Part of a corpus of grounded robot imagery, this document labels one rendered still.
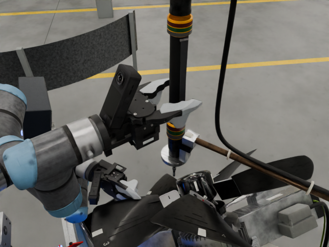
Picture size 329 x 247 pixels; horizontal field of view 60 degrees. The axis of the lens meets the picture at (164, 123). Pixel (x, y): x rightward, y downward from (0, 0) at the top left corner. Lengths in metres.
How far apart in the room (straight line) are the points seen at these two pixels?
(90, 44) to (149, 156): 1.07
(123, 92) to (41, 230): 1.97
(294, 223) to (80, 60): 2.00
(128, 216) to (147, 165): 1.62
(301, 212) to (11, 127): 0.90
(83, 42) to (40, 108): 1.27
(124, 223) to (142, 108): 0.47
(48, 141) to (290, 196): 0.83
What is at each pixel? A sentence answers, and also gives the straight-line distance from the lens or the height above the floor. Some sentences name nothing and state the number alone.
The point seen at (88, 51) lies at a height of 0.79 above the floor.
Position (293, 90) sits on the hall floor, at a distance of 3.59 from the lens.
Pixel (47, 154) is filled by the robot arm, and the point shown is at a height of 1.65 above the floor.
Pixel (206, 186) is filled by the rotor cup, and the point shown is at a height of 1.25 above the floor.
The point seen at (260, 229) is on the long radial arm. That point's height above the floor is 1.10.
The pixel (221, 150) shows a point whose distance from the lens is 0.63.
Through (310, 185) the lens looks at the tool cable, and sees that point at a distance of 0.62.
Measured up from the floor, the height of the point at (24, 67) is 0.82.
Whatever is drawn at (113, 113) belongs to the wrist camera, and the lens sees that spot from 0.51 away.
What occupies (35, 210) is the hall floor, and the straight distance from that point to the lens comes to 2.49.
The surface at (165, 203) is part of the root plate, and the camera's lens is 0.94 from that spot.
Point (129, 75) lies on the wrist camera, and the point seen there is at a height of 1.73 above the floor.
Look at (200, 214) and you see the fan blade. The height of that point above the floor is 1.36.
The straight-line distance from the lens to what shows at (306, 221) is 1.06.
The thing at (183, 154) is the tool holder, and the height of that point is 1.47.
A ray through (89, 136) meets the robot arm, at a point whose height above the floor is 1.65.
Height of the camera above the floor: 2.00
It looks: 44 degrees down
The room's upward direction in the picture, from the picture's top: straight up
